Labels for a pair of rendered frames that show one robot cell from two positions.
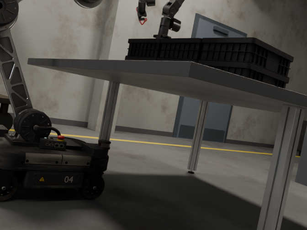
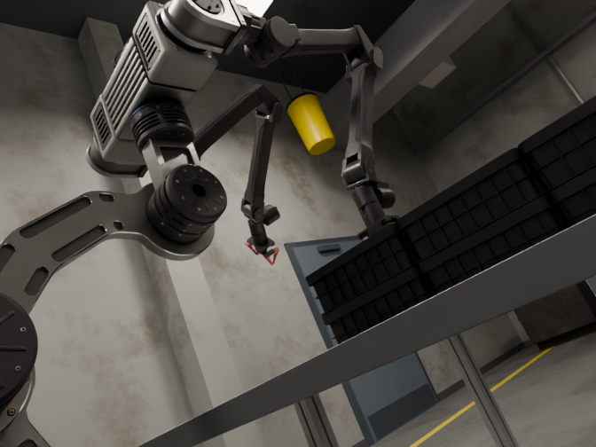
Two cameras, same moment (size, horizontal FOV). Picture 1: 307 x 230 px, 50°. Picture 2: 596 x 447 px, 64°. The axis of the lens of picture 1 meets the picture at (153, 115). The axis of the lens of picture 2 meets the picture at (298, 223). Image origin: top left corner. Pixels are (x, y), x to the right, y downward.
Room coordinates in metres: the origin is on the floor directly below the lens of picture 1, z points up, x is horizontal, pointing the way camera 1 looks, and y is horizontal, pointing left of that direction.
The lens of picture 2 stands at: (0.89, 0.47, 0.67)
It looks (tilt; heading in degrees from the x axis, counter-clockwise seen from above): 19 degrees up; 347
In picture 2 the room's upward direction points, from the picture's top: 24 degrees counter-clockwise
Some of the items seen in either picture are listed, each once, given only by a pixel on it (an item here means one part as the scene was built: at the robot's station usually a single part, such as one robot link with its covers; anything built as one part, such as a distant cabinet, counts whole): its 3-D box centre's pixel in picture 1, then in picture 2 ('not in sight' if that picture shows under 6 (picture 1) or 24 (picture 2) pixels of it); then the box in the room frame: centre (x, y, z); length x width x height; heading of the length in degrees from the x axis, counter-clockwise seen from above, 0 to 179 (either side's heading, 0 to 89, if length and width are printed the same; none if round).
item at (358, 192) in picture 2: (166, 23); (366, 198); (1.99, 0.03, 1.05); 0.07 x 0.06 x 0.07; 126
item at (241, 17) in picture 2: not in sight; (237, 25); (1.73, 0.23, 1.45); 0.09 x 0.08 x 0.12; 35
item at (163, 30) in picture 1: (162, 33); (374, 218); (1.99, 0.03, 0.99); 0.10 x 0.07 x 0.07; 37
